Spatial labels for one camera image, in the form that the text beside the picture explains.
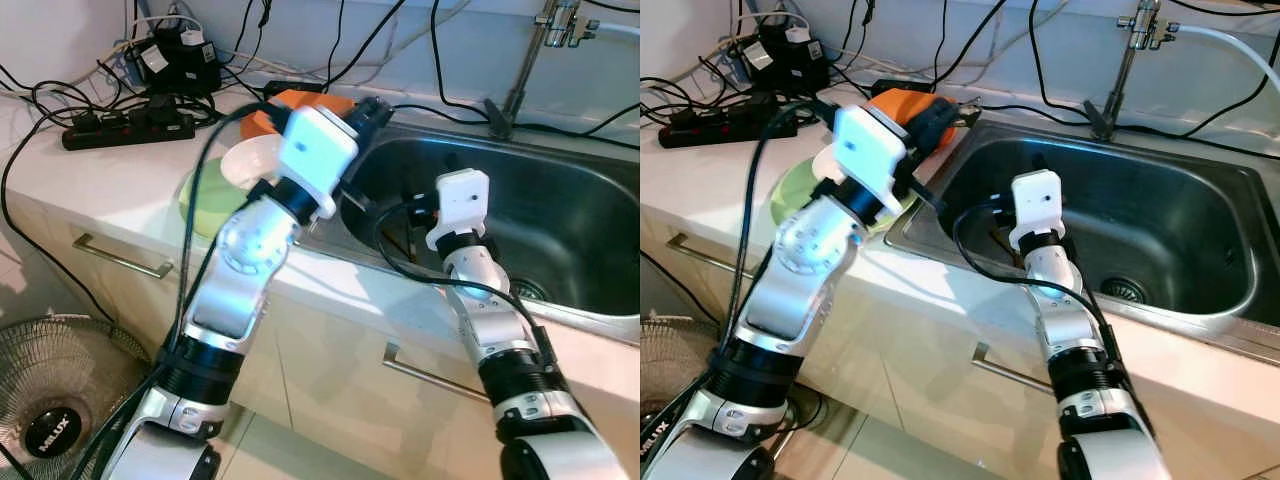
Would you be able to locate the white ceramic bowl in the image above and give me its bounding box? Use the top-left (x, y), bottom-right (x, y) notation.
top-left (220, 136), bottom-right (287, 194)
top-left (812, 140), bottom-right (846, 186)

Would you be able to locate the black power adapter block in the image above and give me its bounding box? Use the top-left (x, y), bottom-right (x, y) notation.
top-left (133, 28), bottom-right (222, 99)
top-left (735, 22), bottom-right (831, 96)

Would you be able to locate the black wall cable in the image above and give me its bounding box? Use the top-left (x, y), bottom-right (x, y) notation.
top-left (428, 0), bottom-right (496, 123)
top-left (930, 0), bottom-right (1004, 93)
top-left (318, 0), bottom-right (409, 93)
top-left (1026, 0), bottom-right (1096, 126)

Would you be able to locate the orange bowl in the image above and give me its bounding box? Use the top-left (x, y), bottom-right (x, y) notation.
top-left (866, 87), bottom-right (953, 136)
top-left (265, 88), bottom-right (358, 119)

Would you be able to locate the green plate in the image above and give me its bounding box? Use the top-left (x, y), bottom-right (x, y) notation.
top-left (177, 160), bottom-right (253, 242)
top-left (771, 157), bottom-right (916, 229)

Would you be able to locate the chrome faucet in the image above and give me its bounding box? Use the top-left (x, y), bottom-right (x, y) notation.
top-left (1085, 0), bottom-right (1179, 142)
top-left (484, 0), bottom-right (601, 140)

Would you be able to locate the stainless steel sink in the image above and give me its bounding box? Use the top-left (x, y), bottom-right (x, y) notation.
top-left (884, 118), bottom-right (1280, 366)
top-left (298, 122), bottom-right (641, 346)

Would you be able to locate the silver cabinet handle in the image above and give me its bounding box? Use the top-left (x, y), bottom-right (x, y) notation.
top-left (382, 342), bottom-right (493, 403)
top-left (972, 342), bottom-right (1051, 386)
top-left (72, 232), bottom-right (175, 280)
top-left (667, 232), bottom-right (776, 283)

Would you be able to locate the orange plate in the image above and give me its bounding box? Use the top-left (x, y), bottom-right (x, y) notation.
top-left (239, 105), bottom-right (284, 142)

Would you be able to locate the mesh floor fan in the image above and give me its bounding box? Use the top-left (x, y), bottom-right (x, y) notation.
top-left (0, 317), bottom-right (153, 480)
top-left (640, 315), bottom-right (723, 461)

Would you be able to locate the black power strip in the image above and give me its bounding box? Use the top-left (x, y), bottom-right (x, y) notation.
top-left (62, 107), bottom-right (197, 152)
top-left (657, 103), bottom-right (801, 150)

